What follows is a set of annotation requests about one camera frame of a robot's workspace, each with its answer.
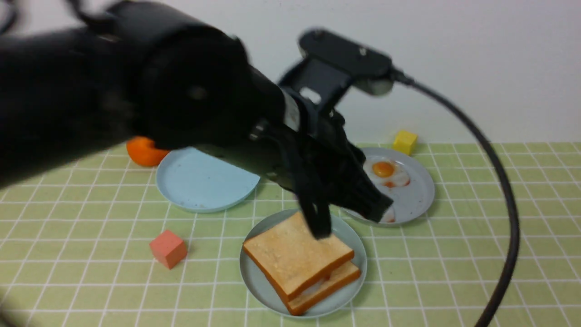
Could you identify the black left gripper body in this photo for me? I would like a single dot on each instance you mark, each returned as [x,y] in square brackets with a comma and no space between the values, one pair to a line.
[272,131]

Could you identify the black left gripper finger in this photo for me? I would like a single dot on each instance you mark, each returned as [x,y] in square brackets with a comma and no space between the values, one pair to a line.
[307,187]
[351,188]

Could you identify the toast slice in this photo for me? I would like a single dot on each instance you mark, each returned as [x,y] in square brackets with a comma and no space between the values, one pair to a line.
[293,259]
[339,278]

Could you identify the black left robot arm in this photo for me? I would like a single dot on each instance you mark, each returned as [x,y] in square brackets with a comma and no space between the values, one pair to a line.
[143,68]

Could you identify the back fried egg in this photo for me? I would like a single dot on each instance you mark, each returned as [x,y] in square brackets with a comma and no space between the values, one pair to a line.
[384,171]

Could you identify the fried egg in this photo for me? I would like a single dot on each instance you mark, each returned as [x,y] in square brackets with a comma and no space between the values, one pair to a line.
[388,217]
[384,171]

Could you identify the front fried egg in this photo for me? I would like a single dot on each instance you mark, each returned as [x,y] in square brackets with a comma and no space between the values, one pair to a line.
[388,217]

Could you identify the grey egg plate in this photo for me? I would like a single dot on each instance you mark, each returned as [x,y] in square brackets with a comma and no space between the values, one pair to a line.
[411,201]

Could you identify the yellow cube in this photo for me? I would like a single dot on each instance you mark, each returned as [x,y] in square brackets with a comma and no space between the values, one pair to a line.
[405,142]

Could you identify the teal empty plate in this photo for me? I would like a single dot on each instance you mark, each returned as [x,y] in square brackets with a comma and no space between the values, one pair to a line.
[264,290]

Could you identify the light blue bread plate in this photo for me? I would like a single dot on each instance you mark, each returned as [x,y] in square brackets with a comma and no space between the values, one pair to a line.
[199,183]

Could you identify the salmon red cube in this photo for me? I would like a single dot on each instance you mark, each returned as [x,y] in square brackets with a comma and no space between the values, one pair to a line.
[168,249]

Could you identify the orange fruit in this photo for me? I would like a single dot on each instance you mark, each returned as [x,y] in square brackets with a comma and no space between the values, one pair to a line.
[143,152]

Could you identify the green checkered tablecloth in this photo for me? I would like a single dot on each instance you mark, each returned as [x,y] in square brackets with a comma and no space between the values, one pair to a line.
[75,251]

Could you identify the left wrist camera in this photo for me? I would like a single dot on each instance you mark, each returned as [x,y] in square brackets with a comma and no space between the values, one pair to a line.
[331,64]

